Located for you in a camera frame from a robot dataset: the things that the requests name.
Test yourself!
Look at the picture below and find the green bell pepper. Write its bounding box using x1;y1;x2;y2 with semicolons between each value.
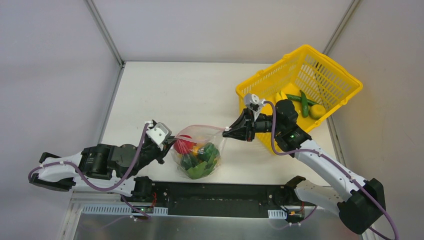
197;142;220;164

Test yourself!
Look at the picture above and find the clear pink-dotted zip bag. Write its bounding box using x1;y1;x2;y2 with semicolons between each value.
169;124;227;180

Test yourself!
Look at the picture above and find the orange bell pepper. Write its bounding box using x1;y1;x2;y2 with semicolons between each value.
191;145;203;157

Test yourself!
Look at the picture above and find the red tomato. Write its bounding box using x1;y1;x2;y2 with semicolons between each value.
173;139;196;155

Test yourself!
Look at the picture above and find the green leaf vegetable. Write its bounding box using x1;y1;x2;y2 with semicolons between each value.
186;162;216;180

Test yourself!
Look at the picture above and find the dark green avocado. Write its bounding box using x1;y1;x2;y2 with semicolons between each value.
180;153;199;171

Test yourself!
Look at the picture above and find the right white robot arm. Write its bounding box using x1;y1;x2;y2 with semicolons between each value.
222;99;386;235

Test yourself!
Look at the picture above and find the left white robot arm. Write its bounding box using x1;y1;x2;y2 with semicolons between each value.
28;136;176;203

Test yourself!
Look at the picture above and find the yellow lemon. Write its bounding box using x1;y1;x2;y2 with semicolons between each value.
309;104;327;120

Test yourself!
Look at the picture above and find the yellow plastic basket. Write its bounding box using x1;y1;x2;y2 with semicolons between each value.
235;45;363;148

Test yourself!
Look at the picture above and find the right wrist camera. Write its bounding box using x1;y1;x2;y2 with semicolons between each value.
243;93;266;121

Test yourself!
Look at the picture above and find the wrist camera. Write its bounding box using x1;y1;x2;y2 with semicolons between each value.
145;120;172;150
243;93;266;121

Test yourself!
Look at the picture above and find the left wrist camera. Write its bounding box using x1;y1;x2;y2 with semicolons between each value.
145;120;172;150

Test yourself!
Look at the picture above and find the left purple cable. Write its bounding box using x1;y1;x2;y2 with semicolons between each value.
27;123;151;192

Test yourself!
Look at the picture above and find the purple cable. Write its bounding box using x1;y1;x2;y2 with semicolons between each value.
27;123;151;192
261;100;400;240

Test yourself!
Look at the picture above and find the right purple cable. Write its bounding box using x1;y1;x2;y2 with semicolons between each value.
261;100;400;240

